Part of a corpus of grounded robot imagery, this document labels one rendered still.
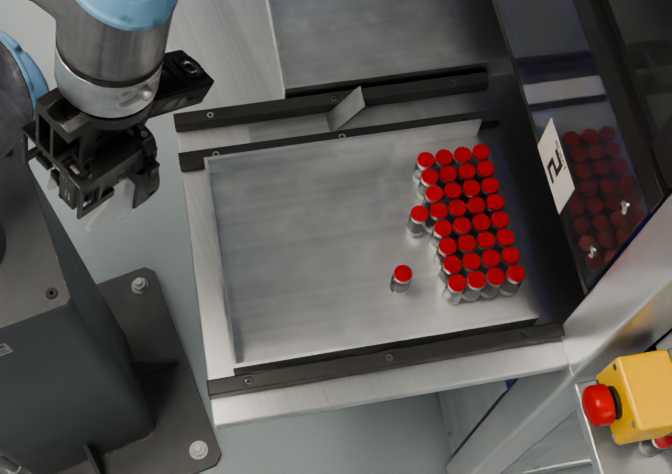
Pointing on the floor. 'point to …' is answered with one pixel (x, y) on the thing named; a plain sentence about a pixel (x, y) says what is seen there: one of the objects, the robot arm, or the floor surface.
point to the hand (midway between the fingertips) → (111, 193)
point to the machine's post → (583, 349)
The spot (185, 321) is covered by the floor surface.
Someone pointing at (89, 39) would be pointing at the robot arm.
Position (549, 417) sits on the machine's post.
